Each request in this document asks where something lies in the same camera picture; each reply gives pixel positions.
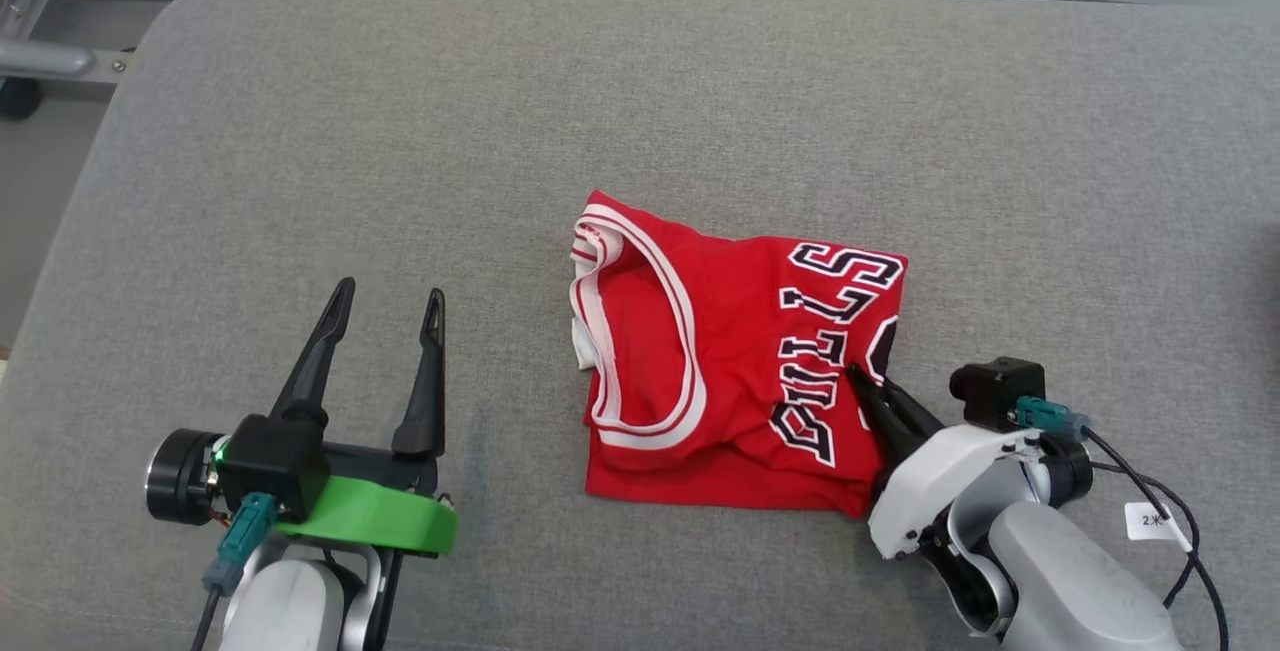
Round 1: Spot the teal plug black left cable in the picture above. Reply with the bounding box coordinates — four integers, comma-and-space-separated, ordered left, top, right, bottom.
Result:
190, 491, 280, 651

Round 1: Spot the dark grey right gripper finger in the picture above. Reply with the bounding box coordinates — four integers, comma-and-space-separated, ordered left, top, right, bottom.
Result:
845, 363, 917, 468
881, 377, 947, 443

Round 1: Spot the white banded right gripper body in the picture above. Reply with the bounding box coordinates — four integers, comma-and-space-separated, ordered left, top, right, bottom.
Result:
867, 421, 1094, 561

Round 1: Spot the grey metal frame tube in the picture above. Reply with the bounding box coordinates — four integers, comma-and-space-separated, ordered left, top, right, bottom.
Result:
0, 0, 136, 87

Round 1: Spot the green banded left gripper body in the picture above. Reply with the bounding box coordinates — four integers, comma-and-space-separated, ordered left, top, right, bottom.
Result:
145, 428, 461, 560

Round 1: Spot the white cable label tag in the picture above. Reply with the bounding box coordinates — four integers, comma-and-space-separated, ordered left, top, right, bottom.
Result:
1124, 500, 1197, 543

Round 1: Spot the black caster wheel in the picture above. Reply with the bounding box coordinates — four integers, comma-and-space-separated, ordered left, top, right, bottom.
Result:
0, 79, 43, 122

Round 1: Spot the red white basketball jersey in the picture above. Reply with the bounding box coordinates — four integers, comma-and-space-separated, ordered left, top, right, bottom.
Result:
568, 189, 909, 520

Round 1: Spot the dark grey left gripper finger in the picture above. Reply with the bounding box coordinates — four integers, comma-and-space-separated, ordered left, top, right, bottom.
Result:
391, 288, 448, 461
268, 277, 357, 427

